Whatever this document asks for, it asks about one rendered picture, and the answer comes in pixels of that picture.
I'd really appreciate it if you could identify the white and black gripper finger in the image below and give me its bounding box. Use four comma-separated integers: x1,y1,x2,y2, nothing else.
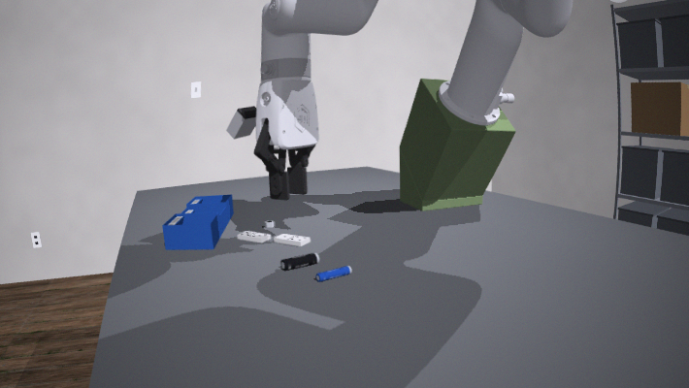
287,145,315,195
254,118,290,200

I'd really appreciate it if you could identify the blue rack of labelled bins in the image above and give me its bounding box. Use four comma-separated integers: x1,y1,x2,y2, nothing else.
162,195,234,250

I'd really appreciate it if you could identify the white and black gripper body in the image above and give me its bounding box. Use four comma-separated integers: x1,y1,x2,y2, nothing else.
256,77,319,149

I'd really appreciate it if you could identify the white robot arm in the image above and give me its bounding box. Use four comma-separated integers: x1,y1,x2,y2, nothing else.
226,0,573,139

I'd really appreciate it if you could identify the blue battery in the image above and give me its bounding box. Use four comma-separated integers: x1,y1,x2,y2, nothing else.
316,266,351,282

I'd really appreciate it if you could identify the white domino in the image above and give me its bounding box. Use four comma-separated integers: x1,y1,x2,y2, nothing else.
274,234,311,246
237,231,271,243

